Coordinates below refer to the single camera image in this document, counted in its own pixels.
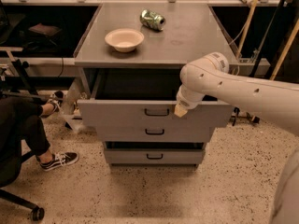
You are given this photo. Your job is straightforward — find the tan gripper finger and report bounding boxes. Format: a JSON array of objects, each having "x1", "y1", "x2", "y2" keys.
[{"x1": 174, "y1": 105, "x2": 188, "y2": 118}]

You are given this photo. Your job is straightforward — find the grey top drawer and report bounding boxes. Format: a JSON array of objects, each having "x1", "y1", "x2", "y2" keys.
[{"x1": 78, "y1": 68, "x2": 233, "y2": 129}]

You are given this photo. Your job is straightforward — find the grey drawer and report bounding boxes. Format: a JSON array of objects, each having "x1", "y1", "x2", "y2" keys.
[
  {"x1": 104, "y1": 142, "x2": 206, "y2": 165},
  {"x1": 96, "y1": 126, "x2": 214, "y2": 143},
  {"x1": 78, "y1": 68, "x2": 233, "y2": 129}
]

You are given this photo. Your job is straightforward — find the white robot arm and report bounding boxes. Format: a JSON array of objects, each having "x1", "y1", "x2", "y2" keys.
[{"x1": 175, "y1": 52, "x2": 299, "y2": 224}]

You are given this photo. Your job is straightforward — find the grey drawer cabinet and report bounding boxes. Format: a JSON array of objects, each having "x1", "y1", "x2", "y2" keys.
[{"x1": 73, "y1": 2, "x2": 239, "y2": 170}]

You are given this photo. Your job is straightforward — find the grey bottom drawer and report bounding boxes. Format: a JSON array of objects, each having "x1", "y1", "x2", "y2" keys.
[{"x1": 104, "y1": 142, "x2": 206, "y2": 165}]

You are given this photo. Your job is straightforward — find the grey middle drawer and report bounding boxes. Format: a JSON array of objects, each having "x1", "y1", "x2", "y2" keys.
[{"x1": 96, "y1": 126, "x2": 214, "y2": 143}]

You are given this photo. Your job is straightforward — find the white paper bowl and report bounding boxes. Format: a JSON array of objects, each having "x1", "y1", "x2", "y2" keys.
[{"x1": 105, "y1": 29, "x2": 144, "y2": 53}]

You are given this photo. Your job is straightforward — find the crushed green soda can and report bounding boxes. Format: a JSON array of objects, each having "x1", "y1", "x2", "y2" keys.
[{"x1": 139, "y1": 9, "x2": 166, "y2": 31}]

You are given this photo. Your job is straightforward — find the black white sneaker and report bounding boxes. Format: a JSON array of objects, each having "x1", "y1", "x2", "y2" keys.
[{"x1": 40, "y1": 152, "x2": 79, "y2": 171}]

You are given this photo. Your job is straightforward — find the dark box on shelf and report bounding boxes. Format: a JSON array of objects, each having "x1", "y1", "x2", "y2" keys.
[{"x1": 27, "y1": 23, "x2": 62, "y2": 37}]

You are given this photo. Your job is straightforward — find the seated person black trousers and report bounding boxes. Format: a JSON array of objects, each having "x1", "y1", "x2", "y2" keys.
[{"x1": 0, "y1": 97, "x2": 58, "y2": 164}]

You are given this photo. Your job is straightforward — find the black office chair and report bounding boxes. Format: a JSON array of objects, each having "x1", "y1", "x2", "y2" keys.
[{"x1": 0, "y1": 149, "x2": 45, "y2": 221}]

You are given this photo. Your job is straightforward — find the wooden stick frame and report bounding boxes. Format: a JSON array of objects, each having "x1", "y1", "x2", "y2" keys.
[{"x1": 236, "y1": 0, "x2": 299, "y2": 80}]

